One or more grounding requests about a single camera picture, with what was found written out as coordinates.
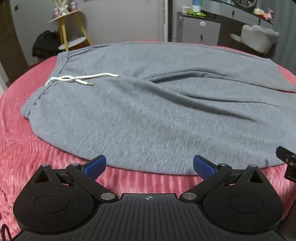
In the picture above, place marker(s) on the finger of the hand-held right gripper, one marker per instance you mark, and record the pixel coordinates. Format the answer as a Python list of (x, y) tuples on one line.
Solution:
[(291, 165)]

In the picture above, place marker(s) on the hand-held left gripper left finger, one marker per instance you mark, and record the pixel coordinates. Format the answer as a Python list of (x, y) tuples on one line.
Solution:
[(96, 165)]

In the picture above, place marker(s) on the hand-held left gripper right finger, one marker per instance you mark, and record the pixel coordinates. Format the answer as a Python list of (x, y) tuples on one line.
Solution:
[(204, 166)]

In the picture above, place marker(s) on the grey pants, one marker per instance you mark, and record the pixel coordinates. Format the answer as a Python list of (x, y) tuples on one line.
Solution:
[(150, 104)]

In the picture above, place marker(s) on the pink ribbed blanket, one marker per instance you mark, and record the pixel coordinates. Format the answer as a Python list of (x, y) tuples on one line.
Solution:
[(34, 150)]

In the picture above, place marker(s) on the grey curtain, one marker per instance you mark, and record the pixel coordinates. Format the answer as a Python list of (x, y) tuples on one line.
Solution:
[(286, 41)]

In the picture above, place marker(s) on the black bag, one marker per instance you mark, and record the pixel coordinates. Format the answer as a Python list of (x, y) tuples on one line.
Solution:
[(45, 44)]

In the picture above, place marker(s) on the white upholstered chair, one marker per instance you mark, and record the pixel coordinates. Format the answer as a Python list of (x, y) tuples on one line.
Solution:
[(256, 37)]

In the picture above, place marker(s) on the grey cabinet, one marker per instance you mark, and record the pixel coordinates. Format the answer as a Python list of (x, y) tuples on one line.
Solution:
[(196, 32)]

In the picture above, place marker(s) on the yellow-legged side table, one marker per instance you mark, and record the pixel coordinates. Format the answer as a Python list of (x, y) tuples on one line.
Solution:
[(63, 30)]

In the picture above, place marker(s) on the white tower air conditioner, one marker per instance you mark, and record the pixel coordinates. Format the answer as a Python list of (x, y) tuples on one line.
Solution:
[(161, 23)]

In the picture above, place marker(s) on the brown wooden door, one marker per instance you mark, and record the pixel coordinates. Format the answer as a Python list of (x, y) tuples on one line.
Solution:
[(9, 41)]

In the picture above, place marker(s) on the pink plush toy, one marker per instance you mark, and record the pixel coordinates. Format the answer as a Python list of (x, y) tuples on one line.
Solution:
[(269, 15)]

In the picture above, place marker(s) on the green leafy item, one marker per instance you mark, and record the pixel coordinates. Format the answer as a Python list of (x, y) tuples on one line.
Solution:
[(196, 14)]

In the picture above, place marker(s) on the grey vanity desk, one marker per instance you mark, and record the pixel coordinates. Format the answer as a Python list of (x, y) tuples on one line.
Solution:
[(233, 14)]

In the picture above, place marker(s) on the cream and red item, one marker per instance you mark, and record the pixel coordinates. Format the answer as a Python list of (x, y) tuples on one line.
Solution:
[(259, 12)]

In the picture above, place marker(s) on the small pink-white jar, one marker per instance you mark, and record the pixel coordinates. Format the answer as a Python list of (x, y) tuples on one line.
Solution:
[(56, 12), (74, 5)]

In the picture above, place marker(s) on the blue-white package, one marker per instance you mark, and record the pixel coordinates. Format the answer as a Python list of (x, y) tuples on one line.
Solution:
[(197, 5)]

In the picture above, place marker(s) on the wrapped flower bouquet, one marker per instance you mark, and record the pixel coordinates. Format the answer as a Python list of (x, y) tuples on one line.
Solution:
[(60, 7)]

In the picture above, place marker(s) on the round mirror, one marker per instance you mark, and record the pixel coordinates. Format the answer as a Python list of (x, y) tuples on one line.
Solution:
[(245, 2)]

